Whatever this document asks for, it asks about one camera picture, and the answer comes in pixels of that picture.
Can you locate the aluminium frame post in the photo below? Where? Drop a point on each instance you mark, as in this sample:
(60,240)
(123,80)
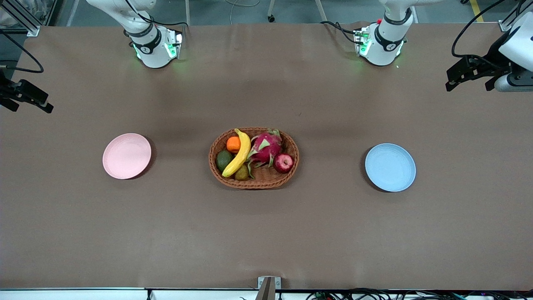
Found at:
(506,25)
(25,23)

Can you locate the pink plate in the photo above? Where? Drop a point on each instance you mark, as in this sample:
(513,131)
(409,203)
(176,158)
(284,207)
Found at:
(127,156)

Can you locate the brown wicker basket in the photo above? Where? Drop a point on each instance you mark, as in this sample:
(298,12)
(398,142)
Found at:
(266,182)

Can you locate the green avocado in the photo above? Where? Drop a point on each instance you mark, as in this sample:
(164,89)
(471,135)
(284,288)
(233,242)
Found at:
(223,161)

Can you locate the pink dragon fruit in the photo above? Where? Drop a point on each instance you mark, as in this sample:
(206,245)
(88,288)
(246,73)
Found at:
(265,150)

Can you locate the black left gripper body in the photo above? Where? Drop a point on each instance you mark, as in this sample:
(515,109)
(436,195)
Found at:
(490,59)

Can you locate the grey stand leg with caster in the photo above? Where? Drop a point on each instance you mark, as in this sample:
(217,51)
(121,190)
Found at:
(271,10)

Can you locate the yellow banana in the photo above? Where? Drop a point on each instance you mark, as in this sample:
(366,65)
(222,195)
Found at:
(241,154)

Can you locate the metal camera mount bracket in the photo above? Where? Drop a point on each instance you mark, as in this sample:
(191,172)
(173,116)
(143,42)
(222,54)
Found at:
(268,289)

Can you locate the orange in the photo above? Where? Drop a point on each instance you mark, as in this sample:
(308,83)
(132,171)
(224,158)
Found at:
(232,144)

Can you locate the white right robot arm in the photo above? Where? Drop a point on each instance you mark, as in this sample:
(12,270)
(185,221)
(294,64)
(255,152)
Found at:
(154,50)

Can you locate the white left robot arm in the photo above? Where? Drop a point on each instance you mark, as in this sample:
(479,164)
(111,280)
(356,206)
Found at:
(387,46)

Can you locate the brown-green kiwi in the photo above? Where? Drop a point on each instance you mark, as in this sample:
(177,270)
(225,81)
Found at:
(242,174)

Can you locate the red apple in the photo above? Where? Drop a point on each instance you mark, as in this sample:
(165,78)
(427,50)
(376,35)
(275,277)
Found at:
(283,163)

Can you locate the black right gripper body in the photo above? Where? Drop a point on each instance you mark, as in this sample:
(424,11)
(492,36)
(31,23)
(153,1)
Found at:
(6,91)

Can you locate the blue plate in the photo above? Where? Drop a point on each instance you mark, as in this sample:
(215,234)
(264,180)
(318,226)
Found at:
(390,167)

